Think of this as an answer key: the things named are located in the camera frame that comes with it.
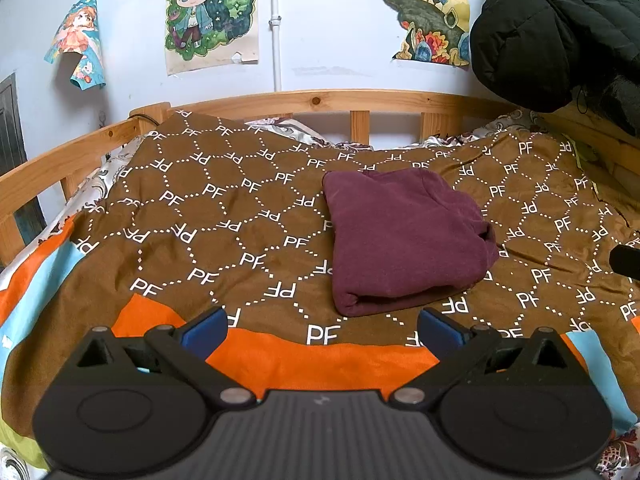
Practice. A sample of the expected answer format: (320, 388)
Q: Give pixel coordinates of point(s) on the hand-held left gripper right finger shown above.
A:
(440, 332)

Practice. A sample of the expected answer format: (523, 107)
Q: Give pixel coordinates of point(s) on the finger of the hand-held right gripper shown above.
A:
(627, 261)

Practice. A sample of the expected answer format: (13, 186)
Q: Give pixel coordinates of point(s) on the colourful landscape wall poster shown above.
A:
(425, 10)

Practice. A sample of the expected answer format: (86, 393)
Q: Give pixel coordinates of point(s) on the white wall pipe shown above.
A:
(276, 25)

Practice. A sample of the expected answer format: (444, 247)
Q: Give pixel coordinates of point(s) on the brown patterned blanket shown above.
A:
(200, 220)

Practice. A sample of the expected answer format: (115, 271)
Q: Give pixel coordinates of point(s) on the wooden bed frame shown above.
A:
(320, 101)

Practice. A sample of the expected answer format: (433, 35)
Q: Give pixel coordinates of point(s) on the maroon long-sleeve top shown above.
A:
(400, 240)

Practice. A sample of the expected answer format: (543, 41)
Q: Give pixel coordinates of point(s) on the dark door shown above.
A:
(15, 150)

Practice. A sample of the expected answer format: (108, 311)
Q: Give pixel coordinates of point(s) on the blond cartoon figure wall poster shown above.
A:
(210, 15)

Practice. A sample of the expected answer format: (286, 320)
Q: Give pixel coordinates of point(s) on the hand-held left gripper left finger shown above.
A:
(202, 332)

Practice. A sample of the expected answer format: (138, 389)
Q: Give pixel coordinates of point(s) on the black puffer jacket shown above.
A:
(550, 25)

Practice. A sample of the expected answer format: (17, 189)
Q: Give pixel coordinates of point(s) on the curled cartoon wall poster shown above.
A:
(75, 45)

